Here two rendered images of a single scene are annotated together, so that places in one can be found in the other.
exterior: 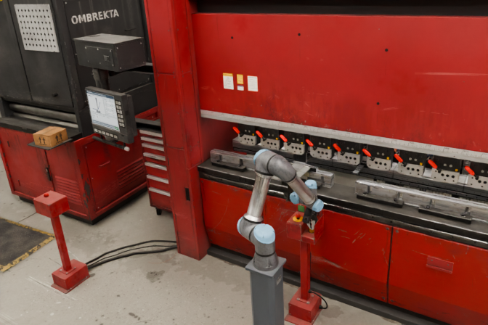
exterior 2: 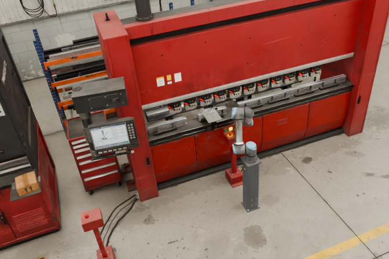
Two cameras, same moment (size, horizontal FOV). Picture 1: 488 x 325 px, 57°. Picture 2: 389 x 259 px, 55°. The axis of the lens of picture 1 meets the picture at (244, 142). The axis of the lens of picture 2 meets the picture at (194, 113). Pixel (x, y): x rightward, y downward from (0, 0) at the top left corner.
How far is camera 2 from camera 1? 3.06 m
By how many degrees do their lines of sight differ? 45
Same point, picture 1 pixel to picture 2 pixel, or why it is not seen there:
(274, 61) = (191, 60)
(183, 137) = (143, 128)
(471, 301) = (293, 129)
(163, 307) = (179, 227)
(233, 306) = (206, 200)
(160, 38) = (122, 72)
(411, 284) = (271, 136)
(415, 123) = (264, 66)
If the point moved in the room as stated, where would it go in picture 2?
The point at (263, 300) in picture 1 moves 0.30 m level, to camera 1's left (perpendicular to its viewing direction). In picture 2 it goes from (255, 176) to (242, 192)
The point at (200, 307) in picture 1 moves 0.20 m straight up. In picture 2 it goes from (194, 213) to (193, 202)
